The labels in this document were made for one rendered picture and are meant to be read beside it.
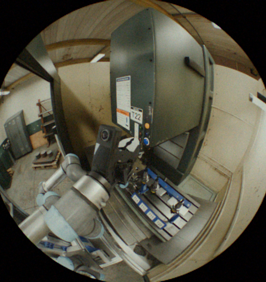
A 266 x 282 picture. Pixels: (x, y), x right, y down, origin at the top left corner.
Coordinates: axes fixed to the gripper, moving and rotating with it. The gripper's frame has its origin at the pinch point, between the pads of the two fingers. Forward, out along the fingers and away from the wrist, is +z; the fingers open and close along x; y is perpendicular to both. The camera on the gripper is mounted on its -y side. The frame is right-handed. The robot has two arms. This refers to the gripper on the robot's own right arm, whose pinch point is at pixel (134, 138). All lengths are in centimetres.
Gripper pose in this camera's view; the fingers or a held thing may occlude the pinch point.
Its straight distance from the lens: 34.3
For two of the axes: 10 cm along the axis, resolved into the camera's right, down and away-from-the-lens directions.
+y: 0.0, 8.6, 5.0
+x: 9.0, 2.2, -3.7
